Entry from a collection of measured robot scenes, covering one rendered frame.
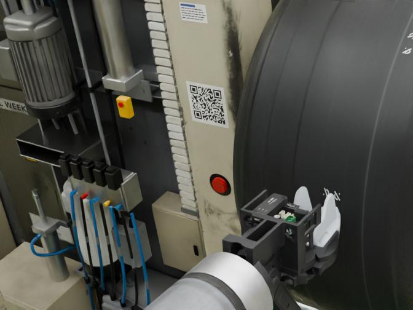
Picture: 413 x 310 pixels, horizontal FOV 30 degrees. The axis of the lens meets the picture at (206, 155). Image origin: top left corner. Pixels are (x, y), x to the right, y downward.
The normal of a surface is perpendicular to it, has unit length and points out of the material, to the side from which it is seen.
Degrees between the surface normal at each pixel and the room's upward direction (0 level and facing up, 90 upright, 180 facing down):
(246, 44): 90
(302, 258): 90
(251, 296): 61
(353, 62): 43
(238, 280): 31
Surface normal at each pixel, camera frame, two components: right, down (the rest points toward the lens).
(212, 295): 0.28, -0.74
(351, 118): -0.55, -0.07
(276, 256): 0.81, 0.20
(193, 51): -0.57, 0.49
